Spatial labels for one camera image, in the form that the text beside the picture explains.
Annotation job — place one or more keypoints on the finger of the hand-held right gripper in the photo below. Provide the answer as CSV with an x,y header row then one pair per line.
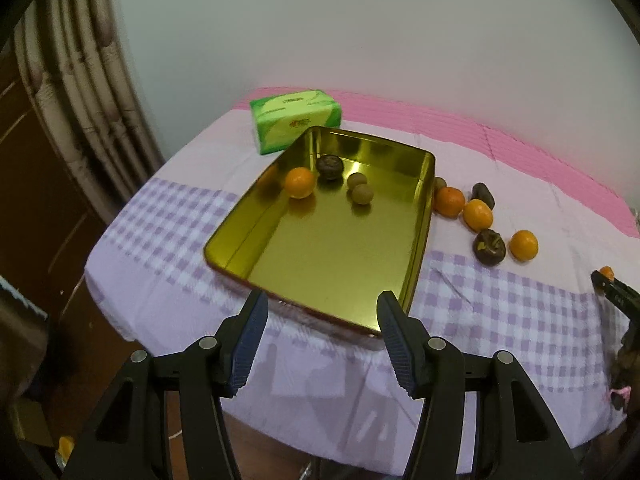
x,y
620,295

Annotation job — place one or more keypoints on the large orange mandarin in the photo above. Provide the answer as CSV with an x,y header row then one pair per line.
x,y
448,202

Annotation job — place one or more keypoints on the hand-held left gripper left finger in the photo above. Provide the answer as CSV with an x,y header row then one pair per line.
x,y
249,340

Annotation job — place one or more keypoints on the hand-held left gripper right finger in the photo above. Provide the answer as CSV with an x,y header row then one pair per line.
x,y
397,340

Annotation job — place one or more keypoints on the small orange mandarin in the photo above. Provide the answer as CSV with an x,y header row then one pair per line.
x,y
523,245
300,182
607,272
478,215

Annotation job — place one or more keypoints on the brown longan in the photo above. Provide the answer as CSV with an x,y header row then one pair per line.
x,y
362,194
440,183
357,179

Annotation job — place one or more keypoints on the small yellow object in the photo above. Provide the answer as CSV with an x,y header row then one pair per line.
x,y
65,447

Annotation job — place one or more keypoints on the gold metal tin tray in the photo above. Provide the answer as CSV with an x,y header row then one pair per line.
x,y
330,250

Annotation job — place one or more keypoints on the dark brown water chestnut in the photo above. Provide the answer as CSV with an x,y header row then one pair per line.
x,y
489,247
329,167
483,195

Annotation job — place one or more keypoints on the pink purple checked tablecloth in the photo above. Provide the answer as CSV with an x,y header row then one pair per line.
x,y
500,310

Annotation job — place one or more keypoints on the beige patterned curtain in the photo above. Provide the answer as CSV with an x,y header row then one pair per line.
x,y
80,90

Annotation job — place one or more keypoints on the brown wooden cabinet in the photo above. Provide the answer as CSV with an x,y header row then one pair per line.
x,y
40,220

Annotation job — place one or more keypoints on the green tissue pack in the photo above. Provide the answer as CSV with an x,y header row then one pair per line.
x,y
292,117

